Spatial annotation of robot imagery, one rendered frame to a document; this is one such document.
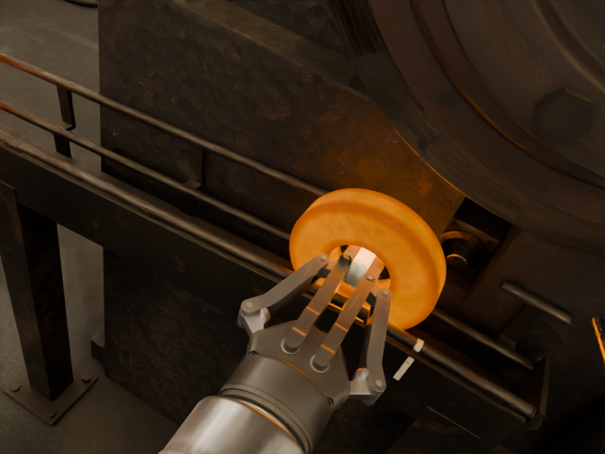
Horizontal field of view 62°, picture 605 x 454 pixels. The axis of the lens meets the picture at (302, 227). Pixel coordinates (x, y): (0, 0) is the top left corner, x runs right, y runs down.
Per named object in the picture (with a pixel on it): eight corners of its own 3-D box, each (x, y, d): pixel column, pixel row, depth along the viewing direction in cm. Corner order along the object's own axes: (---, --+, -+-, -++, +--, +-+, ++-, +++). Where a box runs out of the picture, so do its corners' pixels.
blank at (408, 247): (311, 161, 47) (294, 178, 45) (472, 225, 43) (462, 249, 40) (295, 273, 57) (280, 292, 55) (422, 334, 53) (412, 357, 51)
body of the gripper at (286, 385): (201, 421, 37) (265, 332, 43) (299, 486, 35) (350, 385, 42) (211, 374, 32) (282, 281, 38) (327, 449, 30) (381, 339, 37)
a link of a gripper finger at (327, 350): (309, 358, 36) (326, 368, 36) (369, 265, 44) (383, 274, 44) (297, 383, 39) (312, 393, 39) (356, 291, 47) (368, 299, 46)
